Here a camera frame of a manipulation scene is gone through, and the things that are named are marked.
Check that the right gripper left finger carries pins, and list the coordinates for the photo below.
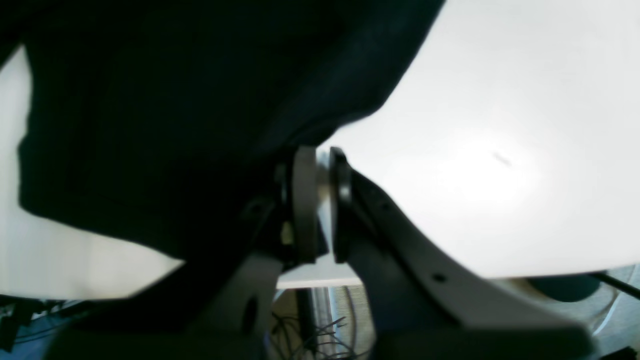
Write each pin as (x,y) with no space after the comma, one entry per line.
(279,227)

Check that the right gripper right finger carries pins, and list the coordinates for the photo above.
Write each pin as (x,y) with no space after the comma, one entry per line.
(424,304)

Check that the black T-shirt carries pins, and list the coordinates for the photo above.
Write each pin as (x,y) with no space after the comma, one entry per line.
(161,122)

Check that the dark round stand base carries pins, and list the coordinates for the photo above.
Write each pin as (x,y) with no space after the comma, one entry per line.
(565,288)

